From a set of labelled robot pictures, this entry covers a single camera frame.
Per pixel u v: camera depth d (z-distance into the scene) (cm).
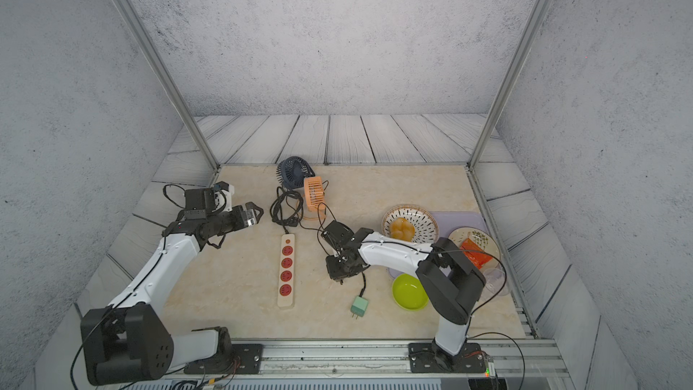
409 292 84
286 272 87
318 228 100
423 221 101
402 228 96
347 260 63
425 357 73
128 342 40
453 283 46
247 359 73
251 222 77
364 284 87
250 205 77
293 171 107
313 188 101
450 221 102
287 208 106
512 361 74
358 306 81
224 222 71
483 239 96
